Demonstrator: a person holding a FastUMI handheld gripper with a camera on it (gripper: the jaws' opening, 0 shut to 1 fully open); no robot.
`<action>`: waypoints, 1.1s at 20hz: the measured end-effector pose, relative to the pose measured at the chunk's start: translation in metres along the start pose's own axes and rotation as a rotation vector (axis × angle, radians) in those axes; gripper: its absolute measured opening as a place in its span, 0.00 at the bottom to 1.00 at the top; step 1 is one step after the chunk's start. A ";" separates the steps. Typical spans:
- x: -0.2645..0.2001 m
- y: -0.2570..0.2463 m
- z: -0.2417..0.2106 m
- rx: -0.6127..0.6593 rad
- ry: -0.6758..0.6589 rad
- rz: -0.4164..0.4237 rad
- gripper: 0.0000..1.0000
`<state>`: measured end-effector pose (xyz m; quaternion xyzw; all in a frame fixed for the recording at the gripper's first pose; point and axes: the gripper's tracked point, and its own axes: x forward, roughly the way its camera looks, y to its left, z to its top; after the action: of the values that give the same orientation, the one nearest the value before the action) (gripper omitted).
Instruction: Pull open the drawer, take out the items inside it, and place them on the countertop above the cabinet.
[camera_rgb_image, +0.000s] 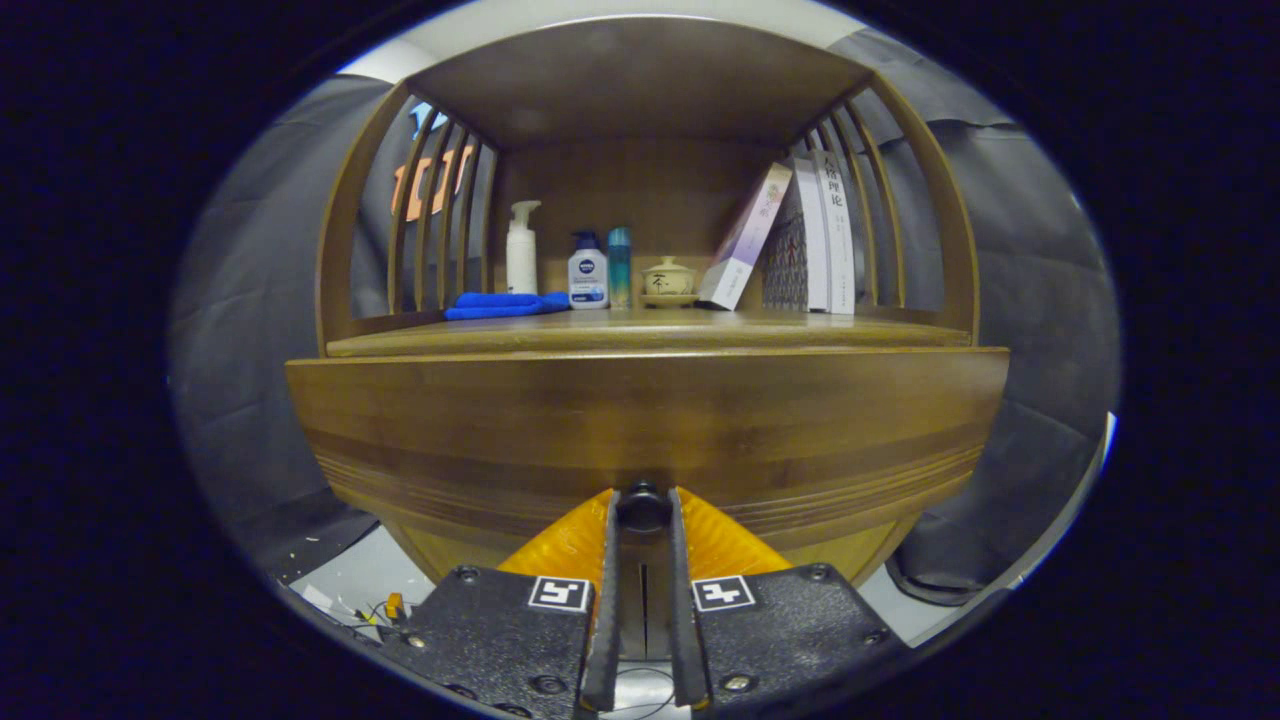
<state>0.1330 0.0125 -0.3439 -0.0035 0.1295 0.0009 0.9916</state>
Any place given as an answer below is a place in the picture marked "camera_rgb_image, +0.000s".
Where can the beige saucer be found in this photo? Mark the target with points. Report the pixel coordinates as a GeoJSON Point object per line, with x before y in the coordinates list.
{"type": "Point", "coordinates": [669, 300]}

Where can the wooden cabinet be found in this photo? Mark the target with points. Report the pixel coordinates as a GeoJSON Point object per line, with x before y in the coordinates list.
{"type": "Point", "coordinates": [640, 80]}

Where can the white pump bottle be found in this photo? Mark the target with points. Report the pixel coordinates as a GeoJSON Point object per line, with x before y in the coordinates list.
{"type": "Point", "coordinates": [521, 255]}

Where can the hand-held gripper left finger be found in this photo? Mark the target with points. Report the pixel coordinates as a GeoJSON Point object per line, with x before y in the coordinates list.
{"type": "Point", "coordinates": [605, 620]}

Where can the teal bottle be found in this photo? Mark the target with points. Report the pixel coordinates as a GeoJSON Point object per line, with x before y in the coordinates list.
{"type": "Point", "coordinates": [620, 270]}

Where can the small orange connector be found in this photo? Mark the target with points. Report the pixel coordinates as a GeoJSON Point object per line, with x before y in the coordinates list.
{"type": "Point", "coordinates": [394, 606]}

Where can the beige lidded tea cup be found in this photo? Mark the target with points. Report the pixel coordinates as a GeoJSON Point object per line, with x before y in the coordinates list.
{"type": "Point", "coordinates": [669, 278]}

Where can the patterned cover book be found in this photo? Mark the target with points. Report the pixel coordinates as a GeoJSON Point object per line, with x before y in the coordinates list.
{"type": "Point", "coordinates": [785, 265]}

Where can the wooden drawer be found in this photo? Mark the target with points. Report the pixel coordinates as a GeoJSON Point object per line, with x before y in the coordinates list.
{"type": "Point", "coordinates": [640, 420]}

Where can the blue folded cloth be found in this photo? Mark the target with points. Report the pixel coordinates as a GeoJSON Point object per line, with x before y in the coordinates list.
{"type": "Point", "coordinates": [500, 304]}

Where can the purple and white book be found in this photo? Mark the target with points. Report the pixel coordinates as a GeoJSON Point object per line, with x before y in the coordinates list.
{"type": "Point", "coordinates": [745, 240]}

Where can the black drawer knob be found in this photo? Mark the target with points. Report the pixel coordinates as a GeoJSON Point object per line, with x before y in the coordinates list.
{"type": "Point", "coordinates": [643, 508]}

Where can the white book with printed spine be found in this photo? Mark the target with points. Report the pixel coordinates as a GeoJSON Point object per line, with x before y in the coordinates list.
{"type": "Point", "coordinates": [840, 240]}

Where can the plain white book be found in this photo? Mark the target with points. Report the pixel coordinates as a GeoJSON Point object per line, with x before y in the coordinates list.
{"type": "Point", "coordinates": [815, 250]}

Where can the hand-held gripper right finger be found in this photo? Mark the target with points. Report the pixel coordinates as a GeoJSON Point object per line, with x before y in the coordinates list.
{"type": "Point", "coordinates": [683, 620]}

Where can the wooden countertop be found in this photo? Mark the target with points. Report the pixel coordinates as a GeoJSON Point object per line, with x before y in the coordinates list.
{"type": "Point", "coordinates": [650, 330]}

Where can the white bottle with blue cap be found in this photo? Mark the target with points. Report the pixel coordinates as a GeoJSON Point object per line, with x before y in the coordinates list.
{"type": "Point", "coordinates": [588, 275]}

